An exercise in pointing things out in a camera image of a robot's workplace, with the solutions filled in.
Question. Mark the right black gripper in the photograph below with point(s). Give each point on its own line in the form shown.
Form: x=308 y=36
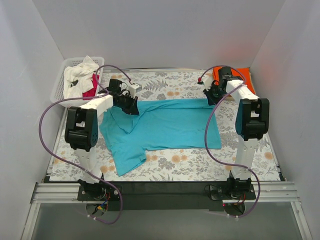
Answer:
x=210 y=95

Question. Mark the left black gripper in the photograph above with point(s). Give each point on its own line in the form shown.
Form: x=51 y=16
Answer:
x=133 y=105

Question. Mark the teal t shirt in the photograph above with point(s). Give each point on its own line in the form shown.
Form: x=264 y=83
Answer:
x=160 y=125

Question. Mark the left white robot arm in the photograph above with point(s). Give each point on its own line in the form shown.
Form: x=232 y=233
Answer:
x=82 y=130

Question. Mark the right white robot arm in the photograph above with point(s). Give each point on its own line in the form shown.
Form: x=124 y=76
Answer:
x=251 y=124

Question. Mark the magenta t shirt in basket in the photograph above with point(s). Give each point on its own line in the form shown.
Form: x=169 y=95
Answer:
x=91 y=86

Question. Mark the folded orange t shirt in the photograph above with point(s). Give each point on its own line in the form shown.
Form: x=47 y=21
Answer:
x=243 y=73

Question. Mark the white t shirt in basket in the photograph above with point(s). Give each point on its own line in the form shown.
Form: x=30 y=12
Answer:
x=75 y=78

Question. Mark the white plastic laundry basket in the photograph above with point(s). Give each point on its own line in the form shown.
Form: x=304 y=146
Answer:
x=58 y=87

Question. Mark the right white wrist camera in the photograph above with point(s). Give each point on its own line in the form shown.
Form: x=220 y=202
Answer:
x=206 y=81

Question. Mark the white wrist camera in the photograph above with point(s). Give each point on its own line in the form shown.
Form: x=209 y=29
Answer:
x=134 y=89
x=206 y=81

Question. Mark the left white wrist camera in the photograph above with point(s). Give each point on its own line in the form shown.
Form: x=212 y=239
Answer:
x=134 y=89

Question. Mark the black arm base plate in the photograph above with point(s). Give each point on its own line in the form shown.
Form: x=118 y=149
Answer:
x=163 y=195

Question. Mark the aluminium frame rail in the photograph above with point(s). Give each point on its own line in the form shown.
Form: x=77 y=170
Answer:
x=270 y=191

